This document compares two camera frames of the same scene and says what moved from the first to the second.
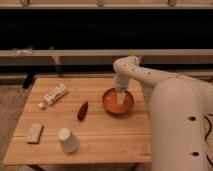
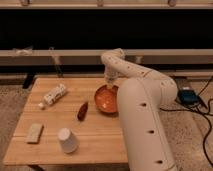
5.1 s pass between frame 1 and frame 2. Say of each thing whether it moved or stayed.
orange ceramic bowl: moved
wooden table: stayed
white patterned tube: stayed
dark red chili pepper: stayed
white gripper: moved
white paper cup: stayed
